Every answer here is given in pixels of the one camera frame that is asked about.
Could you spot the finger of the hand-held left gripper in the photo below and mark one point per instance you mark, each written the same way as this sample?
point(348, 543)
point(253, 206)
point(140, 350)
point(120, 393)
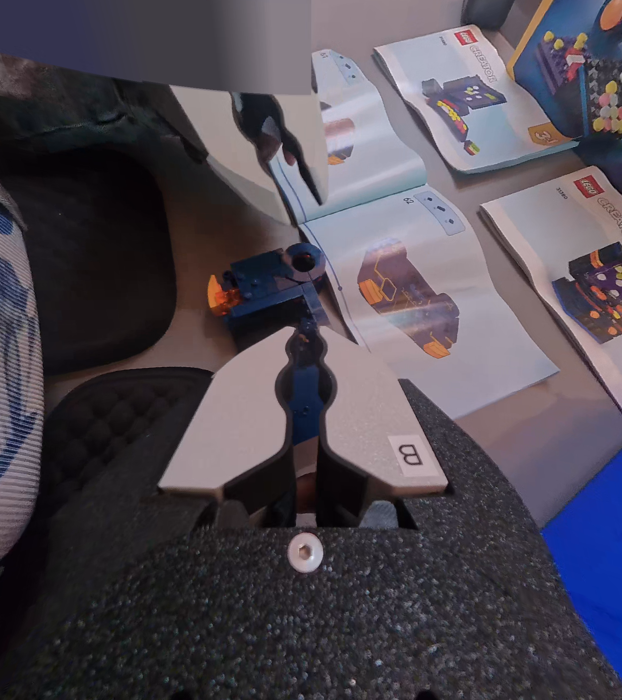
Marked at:
point(223, 142)
point(311, 131)

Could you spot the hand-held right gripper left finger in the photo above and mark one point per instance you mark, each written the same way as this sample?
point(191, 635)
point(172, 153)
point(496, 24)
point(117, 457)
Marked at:
point(234, 421)

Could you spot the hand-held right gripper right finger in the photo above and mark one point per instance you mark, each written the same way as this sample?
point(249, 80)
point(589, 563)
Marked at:
point(376, 415)

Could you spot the dark blue toy brick console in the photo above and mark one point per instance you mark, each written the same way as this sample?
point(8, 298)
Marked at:
point(256, 279)

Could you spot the blue plastic bin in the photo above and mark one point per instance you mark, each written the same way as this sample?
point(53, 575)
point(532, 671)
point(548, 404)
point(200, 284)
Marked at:
point(612, 574)

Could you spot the person's left forearm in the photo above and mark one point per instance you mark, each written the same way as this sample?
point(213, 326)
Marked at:
point(43, 104)

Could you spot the open instruction booklet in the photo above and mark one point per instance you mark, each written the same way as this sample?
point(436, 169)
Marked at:
point(453, 339)

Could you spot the black quilted pad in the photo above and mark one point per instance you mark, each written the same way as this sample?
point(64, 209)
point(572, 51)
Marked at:
point(125, 415)

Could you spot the joystick machine instruction booklet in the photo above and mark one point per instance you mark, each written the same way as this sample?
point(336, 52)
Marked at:
point(437, 71)

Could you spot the black smooth pad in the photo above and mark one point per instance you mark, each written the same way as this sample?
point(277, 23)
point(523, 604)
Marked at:
point(97, 262)

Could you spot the dark grey box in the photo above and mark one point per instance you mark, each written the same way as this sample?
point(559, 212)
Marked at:
point(486, 13)

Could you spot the purple arcade instruction booklet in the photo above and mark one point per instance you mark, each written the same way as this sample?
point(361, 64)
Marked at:
point(540, 240)

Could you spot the toy brick set box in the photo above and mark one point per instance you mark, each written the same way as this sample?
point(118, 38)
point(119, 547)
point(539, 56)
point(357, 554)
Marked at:
point(562, 44)

